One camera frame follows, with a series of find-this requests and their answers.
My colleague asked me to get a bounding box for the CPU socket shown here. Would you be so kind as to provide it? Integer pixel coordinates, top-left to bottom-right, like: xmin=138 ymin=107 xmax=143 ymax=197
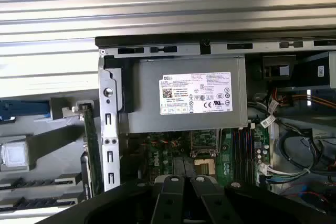
xmin=193 ymin=157 xmax=217 ymax=179

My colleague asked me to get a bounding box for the black PC case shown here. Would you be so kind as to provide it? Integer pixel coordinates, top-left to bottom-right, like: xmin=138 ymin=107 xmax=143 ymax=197
xmin=94 ymin=31 xmax=336 ymax=210

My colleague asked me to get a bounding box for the white labelled wire bundle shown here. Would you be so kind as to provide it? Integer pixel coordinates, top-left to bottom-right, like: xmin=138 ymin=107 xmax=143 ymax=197
xmin=248 ymin=95 xmax=279 ymax=133

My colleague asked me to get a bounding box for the metal socket cover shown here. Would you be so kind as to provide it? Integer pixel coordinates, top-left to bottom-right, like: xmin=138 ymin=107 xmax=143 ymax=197
xmin=190 ymin=129 xmax=220 ymax=157

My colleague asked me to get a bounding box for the blue RAM stick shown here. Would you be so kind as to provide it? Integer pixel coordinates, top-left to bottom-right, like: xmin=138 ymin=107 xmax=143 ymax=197
xmin=0 ymin=197 xmax=58 ymax=209
xmin=0 ymin=178 xmax=57 ymax=188

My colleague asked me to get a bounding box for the black cable bundle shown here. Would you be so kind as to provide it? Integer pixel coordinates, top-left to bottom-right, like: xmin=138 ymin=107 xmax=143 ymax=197
xmin=278 ymin=126 xmax=336 ymax=180

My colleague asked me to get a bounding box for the hard disk in blue carrier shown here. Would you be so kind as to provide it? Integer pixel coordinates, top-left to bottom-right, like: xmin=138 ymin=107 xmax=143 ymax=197
xmin=0 ymin=99 xmax=50 ymax=125

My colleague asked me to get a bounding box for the grey power supply white label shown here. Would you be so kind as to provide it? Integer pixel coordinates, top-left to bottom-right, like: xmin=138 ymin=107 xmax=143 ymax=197
xmin=103 ymin=55 xmax=249 ymax=134

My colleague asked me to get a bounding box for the green motherboard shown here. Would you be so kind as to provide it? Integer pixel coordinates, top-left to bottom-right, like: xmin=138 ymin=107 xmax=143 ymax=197
xmin=119 ymin=123 xmax=271 ymax=190

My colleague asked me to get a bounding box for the black RAM slot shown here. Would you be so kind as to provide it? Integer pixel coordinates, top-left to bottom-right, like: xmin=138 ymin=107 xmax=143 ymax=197
xmin=237 ymin=126 xmax=244 ymax=183
xmin=232 ymin=126 xmax=238 ymax=183
xmin=243 ymin=126 xmax=249 ymax=183
xmin=248 ymin=126 xmax=254 ymax=183

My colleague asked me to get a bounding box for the grey parts rack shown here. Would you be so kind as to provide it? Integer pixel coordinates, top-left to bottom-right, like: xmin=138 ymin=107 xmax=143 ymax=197
xmin=0 ymin=95 xmax=103 ymax=214

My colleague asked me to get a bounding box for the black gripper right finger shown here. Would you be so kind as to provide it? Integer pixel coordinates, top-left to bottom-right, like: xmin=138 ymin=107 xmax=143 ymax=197
xmin=190 ymin=176 xmax=334 ymax=224

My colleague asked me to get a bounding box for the graphics card with metal bracket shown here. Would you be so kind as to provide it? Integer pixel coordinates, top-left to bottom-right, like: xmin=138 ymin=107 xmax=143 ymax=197
xmin=61 ymin=100 xmax=104 ymax=198

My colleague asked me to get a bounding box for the orange cable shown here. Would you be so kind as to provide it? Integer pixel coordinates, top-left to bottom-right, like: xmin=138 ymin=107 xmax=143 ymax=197
xmin=271 ymin=87 xmax=336 ymax=109

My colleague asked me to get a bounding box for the silver CPU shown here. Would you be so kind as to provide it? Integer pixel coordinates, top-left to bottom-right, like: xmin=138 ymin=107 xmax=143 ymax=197
xmin=1 ymin=142 xmax=27 ymax=168

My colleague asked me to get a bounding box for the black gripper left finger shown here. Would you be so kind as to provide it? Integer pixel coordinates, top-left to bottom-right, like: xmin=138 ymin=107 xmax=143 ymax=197
xmin=39 ymin=176 xmax=186 ymax=224

